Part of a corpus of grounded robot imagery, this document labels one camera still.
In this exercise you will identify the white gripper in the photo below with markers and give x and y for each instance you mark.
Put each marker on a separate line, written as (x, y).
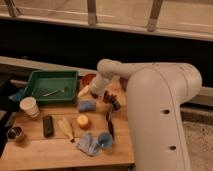
(97, 86)

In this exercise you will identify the blue sponge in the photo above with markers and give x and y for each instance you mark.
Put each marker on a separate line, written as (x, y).
(86, 105)

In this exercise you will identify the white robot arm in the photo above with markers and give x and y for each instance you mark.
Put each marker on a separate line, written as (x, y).
(154, 94)

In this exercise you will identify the blue small cup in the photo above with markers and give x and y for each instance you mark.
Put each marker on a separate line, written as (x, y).
(105, 140)

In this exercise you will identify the white plastic cup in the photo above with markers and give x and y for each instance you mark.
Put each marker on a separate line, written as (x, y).
(30, 107)

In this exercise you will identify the red plastic bowl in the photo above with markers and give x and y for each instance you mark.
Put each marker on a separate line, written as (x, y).
(87, 79)

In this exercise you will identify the purple toy grapes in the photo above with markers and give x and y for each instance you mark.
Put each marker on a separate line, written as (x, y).
(109, 98)

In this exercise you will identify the orange toy apple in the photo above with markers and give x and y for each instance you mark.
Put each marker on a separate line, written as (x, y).
(83, 122)

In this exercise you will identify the purple plastic bowl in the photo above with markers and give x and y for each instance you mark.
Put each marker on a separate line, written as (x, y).
(123, 83)

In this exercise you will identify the green plastic tray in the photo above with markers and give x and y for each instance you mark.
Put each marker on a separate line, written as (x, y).
(42, 82)

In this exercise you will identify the blue grey cloth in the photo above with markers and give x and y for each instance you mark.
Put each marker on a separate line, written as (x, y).
(88, 145)

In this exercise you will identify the black rectangular block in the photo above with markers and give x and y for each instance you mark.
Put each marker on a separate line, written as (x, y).
(48, 129)

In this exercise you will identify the blue object behind tray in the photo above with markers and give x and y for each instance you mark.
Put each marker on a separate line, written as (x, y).
(17, 96)

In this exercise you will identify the small metal can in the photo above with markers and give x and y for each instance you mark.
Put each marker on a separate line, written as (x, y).
(15, 134)

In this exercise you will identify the black handled utensil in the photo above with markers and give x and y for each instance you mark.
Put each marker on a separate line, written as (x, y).
(109, 121)

